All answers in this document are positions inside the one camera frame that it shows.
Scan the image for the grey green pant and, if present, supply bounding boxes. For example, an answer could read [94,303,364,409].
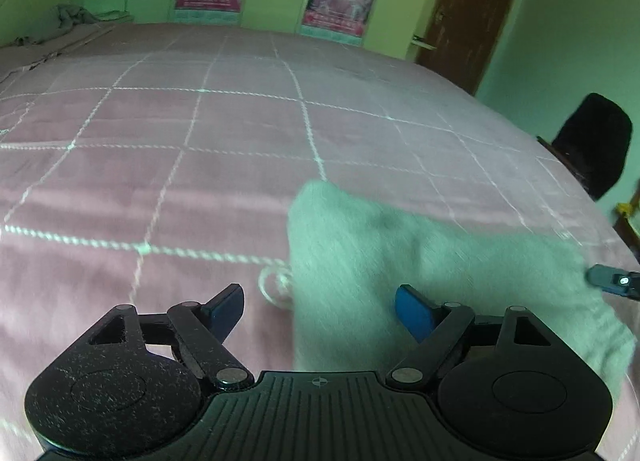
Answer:
[288,181,636,394]

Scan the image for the black garment on chair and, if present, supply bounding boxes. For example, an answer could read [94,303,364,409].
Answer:
[552,92,634,201]

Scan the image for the pink quilted bedspread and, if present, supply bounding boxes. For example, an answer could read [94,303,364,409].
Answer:
[1,24,637,460]

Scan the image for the brown wooden door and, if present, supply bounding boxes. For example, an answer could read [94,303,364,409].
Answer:
[416,0,512,95]

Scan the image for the grey crumpled cloth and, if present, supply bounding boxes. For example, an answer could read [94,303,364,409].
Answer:
[11,4,134,47]

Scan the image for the pink poster lower right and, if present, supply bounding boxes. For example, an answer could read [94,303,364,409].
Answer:
[299,0,374,46]

